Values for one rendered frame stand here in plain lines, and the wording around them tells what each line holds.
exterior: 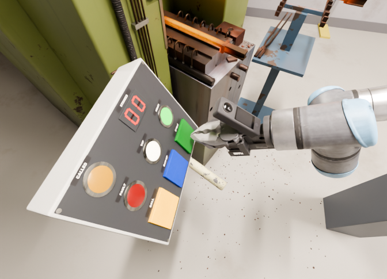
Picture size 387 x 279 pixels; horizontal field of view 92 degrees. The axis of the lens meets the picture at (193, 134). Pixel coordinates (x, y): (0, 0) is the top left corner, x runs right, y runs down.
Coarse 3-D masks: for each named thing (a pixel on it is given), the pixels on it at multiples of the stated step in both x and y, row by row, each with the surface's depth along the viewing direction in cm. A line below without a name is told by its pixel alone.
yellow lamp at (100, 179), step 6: (96, 168) 30; (102, 168) 31; (108, 168) 32; (90, 174) 30; (96, 174) 30; (102, 174) 31; (108, 174) 32; (90, 180) 29; (96, 180) 30; (102, 180) 31; (108, 180) 32; (90, 186) 29; (96, 186) 30; (102, 186) 31; (108, 186) 32; (96, 192) 30; (102, 192) 31
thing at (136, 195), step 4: (136, 184) 37; (132, 188) 36; (136, 188) 37; (140, 188) 38; (128, 192) 35; (132, 192) 36; (136, 192) 37; (140, 192) 37; (144, 192) 38; (128, 196) 35; (132, 196) 36; (136, 196) 37; (140, 196) 37; (144, 196) 38; (128, 200) 35; (132, 200) 36; (136, 200) 37; (140, 200) 37; (132, 204) 36; (136, 204) 37; (140, 204) 37
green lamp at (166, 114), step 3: (165, 108) 47; (162, 111) 46; (165, 111) 47; (168, 111) 48; (162, 114) 46; (165, 114) 46; (168, 114) 47; (171, 114) 48; (162, 117) 45; (165, 117) 46; (168, 117) 47; (171, 117) 48; (162, 120) 45; (165, 120) 46; (168, 120) 47; (171, 120) 48; (165, 123) 46; (168, 123) 47
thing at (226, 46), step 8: (176, 24) 84; (184, 24) 84; (192, 32) 81; (200, 32) 81; (208, 40) 78; (216, 40) 78; (224, 48) 76; (232, 48) 74; (240, 48) 74; (240, 56) 75
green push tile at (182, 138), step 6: (180, 126) 51; (186, 126) 53; (180, 132) 50; (186, 132) 53; (180, 138) 50; (186, 138) 53; (180, 144) 50; (186, 144) 52; (192, 144) 55; (186, 150) 52
